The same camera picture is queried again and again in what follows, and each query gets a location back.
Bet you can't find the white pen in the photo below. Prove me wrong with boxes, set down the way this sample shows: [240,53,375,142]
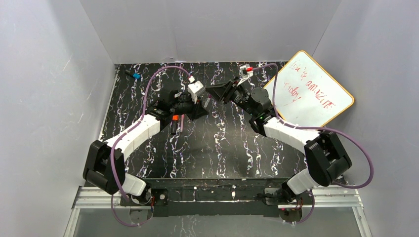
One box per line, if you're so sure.
[204,98,210,108]

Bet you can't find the black orange-tipped marker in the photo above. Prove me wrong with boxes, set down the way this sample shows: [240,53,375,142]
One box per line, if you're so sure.
[170,120,178,135]

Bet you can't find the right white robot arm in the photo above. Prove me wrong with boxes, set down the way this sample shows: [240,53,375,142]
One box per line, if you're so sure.
[206,81,352,201]

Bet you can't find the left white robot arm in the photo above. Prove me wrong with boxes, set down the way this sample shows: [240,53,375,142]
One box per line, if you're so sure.
[83,90,209,197]

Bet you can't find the blue cap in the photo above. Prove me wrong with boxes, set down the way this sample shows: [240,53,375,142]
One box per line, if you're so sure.
[132,73,141,79]

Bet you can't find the yellow-framed whiteboard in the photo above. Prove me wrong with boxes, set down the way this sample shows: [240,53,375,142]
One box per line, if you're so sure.
[264,50,355,127]

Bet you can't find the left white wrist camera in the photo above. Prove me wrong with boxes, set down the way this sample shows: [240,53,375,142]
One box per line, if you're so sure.
[187,76,205,104]

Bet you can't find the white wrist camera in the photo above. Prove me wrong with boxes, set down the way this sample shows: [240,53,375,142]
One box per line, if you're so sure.
[237,64,253,85]
[187,76,205,104]

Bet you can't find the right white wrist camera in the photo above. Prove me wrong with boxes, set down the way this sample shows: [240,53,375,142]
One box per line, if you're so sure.
[237,64,253,85]

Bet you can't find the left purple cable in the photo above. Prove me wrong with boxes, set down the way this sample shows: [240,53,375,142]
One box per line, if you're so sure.
[110,66,195,228]

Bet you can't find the aluminium frame rail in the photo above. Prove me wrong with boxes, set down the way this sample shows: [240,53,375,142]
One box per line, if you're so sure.
[63,185,372,237]

